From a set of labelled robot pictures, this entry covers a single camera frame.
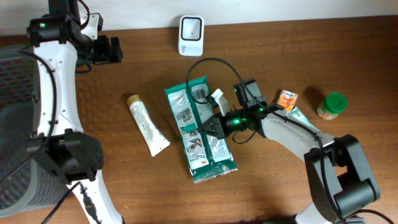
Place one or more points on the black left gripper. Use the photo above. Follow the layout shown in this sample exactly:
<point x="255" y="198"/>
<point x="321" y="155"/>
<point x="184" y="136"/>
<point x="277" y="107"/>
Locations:
<point x="115" y="56"/>

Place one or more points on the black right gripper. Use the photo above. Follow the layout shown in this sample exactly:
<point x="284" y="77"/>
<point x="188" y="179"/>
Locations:
<point x="217" y="127"/>

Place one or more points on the white cream tube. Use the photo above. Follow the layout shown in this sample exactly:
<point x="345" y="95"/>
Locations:
<point x="155" y="140"/>

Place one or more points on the orange tissue pack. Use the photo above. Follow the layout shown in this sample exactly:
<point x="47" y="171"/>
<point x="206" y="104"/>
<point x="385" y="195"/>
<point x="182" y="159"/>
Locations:
<point x="287" y="99"/>

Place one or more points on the teal wipes pouch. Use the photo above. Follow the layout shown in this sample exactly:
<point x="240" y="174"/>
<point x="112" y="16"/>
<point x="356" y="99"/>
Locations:
<point x="298" y="115"/>

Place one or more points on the green lid jar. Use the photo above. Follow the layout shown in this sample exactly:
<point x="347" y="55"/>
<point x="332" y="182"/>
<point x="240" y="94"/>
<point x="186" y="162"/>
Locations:
<point x="332" y="106"/>

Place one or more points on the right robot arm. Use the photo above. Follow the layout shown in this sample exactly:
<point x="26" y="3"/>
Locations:
<point x="341" y="181"/>

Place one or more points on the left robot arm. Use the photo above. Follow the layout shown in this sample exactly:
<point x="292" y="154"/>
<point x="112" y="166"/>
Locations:
<point x="66" y="38"/>

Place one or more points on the white barcode scanner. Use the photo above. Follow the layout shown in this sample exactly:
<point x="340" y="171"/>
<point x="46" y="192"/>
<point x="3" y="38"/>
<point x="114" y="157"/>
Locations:
<point x="191" y="36"/>

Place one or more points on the grey plastic basket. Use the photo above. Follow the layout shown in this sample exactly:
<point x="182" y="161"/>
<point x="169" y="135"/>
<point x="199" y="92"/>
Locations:
<point x="29" y="187"/>

